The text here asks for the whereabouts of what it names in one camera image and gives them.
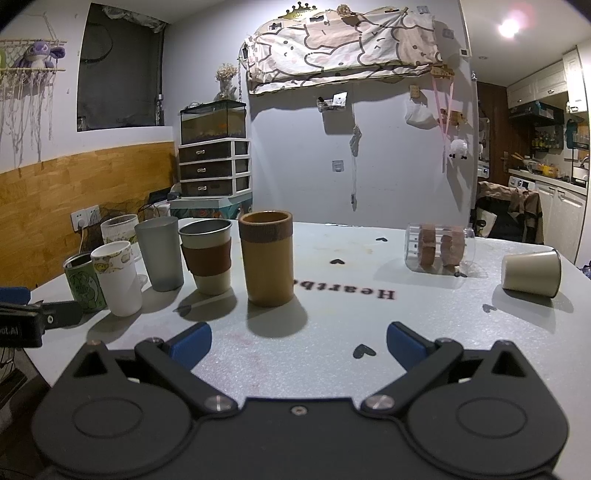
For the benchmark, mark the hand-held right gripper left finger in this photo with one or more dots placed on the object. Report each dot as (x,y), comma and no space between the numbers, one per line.
(190,345)

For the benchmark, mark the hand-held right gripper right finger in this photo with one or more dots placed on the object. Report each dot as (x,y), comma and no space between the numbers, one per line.
(406,345)

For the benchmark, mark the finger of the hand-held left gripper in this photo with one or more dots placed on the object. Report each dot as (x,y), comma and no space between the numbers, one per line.
(60,314)
(14,293)

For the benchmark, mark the green printed metal cup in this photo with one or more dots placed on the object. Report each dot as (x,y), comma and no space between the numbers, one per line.
(85,288)

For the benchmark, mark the white cup with fruit print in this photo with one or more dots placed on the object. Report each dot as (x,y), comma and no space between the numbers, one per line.
(117,281)

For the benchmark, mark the metal cup with brown sleeve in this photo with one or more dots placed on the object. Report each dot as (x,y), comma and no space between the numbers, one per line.
(207,261)

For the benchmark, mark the grey plastic cup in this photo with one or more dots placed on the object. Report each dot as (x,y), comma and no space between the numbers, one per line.
(160,254)

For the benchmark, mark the white patterned glass cup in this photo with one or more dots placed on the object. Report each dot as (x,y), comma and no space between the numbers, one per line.
(117,230)

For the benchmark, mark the tall bamboo cup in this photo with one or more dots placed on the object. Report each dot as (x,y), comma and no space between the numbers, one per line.
(268,267)

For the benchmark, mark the beige cup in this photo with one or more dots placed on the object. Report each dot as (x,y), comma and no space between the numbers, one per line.
(531,273)

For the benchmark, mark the clear glass with cork bands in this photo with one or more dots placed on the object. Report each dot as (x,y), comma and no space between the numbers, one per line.
(436,249)

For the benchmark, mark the chair with brown jacket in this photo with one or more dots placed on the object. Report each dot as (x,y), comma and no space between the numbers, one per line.
(508,210)

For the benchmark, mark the white drawer unit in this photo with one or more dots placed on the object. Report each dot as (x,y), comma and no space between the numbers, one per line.
(214,167)

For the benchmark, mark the white macrame hanging shelf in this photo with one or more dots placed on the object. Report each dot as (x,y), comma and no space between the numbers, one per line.
(18,101)

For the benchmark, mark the white washing machine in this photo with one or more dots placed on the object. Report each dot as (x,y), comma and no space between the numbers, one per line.
(521,183)

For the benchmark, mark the white sheep plush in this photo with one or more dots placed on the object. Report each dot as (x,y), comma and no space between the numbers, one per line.
(458,148)

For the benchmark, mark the grey hanging ornament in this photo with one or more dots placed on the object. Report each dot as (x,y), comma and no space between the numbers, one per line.
(356,141)

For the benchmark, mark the kitchen counter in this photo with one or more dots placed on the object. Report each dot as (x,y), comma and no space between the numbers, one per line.
(561,194)

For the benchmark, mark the pink ribbon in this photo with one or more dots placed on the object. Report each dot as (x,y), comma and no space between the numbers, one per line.
(444,124)

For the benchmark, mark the glass fish tank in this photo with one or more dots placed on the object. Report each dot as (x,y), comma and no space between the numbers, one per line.
(213,122)

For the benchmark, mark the white hanging bag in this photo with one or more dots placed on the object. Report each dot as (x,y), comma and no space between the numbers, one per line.
(420,114)

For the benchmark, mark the purple plush toy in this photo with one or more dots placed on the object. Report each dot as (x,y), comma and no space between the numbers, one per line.
(39,51)

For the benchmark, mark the dark window curtain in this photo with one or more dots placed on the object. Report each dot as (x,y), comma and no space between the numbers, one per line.
(117,69)

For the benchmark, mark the dried flower bouquet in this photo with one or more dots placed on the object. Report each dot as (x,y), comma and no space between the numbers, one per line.
(226,76)

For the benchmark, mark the printed cartoon cloth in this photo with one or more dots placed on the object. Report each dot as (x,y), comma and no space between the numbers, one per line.
(341,44)

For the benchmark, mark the ceiling light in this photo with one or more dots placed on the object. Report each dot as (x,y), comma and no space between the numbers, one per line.
(509,25)

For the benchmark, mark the gold crown decoration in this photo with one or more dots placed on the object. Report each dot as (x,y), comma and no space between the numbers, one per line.
(297,11)

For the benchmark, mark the white wall socket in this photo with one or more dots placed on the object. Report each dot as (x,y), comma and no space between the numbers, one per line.
(86,217)

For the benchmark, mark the square wall hook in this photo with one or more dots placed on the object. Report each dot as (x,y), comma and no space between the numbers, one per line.
(338,165)

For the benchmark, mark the small wall shelf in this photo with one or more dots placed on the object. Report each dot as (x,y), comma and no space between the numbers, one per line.
(333,101)

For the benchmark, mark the white kitchen wall cabinets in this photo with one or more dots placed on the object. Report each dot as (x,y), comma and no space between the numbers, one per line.
(549,81)

